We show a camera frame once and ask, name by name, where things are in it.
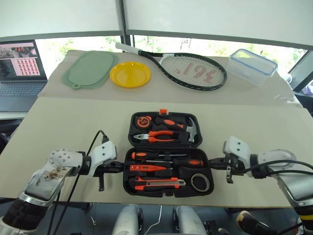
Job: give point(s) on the orange black claw hammer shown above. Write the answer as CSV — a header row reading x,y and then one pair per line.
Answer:
x,y
171,123

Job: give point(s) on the black shoe tan toe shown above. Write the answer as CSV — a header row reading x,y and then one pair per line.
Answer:
x,y
254,224

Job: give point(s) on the black open laptop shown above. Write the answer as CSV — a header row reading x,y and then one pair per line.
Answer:
x,y
22,90

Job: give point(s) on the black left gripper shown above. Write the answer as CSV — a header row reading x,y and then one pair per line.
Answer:
x,y
105,170

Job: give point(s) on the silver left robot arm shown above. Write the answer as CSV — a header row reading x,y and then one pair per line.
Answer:
x,y
49,171

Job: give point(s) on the orange and black screwdriver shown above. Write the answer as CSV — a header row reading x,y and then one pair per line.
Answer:
x,y
141,155
190,162

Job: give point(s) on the small black device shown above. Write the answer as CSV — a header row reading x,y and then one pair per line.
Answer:
x,y
211,227

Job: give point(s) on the black tool case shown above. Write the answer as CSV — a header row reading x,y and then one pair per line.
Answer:
x,y
168,194

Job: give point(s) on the green silicone mat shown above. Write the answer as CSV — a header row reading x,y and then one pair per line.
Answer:
x,y
89,68

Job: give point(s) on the dark grey window frame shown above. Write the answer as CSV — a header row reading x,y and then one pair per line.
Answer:
x,y
124,24

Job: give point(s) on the silver rounded left leg cover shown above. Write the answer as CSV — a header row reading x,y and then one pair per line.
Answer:
x,y
127,220

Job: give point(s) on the silver rounded right leg cover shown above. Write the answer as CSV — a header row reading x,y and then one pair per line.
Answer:
x,y
188,220

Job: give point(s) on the black electrical tape roll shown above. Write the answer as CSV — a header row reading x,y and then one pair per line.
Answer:
x,y
193,183

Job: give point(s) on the beige table cover sheet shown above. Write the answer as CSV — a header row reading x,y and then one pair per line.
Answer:
x,y
171,98

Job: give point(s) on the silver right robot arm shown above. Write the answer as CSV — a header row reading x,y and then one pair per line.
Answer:
x,y
281,156

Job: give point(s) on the yellow plastic plate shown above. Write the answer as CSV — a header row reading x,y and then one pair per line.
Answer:
x,y
130,74

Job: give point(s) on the silver rounded leg cover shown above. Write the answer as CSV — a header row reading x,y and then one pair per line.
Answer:
x,y
127,220
188,220

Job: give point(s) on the orange black utility knife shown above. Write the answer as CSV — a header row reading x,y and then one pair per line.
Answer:
x,y
156,183

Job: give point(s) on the white roller blind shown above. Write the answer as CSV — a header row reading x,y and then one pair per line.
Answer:
x,y
220,14
58,14

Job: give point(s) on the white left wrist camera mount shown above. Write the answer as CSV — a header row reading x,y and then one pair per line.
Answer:
x,y
104,153

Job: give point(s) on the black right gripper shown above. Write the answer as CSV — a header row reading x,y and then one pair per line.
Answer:
x,y
230,171

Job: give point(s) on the black white tennis racket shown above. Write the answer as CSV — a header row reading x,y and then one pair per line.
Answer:
x,y
127,48

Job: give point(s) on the orange voltage tester pen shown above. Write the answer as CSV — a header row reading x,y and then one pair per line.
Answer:
x,y
144,168

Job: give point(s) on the orange black tape measure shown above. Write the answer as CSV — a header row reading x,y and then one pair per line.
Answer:
x,y
144,122

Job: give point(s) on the clear container blue lid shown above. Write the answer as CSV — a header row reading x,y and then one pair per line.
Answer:
x,y
252,66

